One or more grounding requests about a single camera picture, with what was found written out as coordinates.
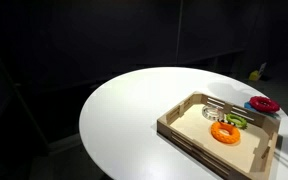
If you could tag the clear glass cup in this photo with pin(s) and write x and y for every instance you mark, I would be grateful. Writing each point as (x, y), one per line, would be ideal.
(207, 115)

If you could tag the wooden slatted tray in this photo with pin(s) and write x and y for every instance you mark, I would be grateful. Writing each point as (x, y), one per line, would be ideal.
(217, 148)

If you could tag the yellow box with white label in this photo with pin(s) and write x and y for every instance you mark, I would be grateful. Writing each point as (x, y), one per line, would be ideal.
(254, 76)

